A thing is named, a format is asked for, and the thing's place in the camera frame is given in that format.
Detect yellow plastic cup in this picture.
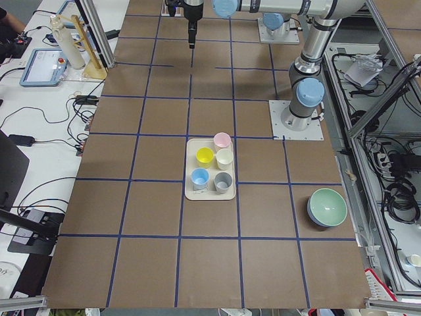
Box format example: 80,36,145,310
196,147,214,169

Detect light blue plastic cup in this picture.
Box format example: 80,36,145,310
191,168,209,190

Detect green and blue stacked bowls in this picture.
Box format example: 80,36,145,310
307,188,348,228

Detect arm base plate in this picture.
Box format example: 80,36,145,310
269,100,324,141
257,18,300,45

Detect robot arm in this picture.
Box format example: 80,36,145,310
262,13,291,36
212,1,364,123

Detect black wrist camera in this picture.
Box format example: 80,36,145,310
164,0,180,17

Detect pink plastic cup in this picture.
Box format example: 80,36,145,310
213,132,232,152

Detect grey plastic cup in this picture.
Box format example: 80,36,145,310
214,172,233,194

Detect wooden mug tree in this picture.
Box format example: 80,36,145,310
58,14,107,80

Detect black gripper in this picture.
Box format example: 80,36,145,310
183,0,204,49

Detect pale cream plastic cup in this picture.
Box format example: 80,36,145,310
216,148,234,170

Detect blue teach pendant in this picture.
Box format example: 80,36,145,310
20,49,68,87

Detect cream plastic tray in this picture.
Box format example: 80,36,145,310
184,138,236,200

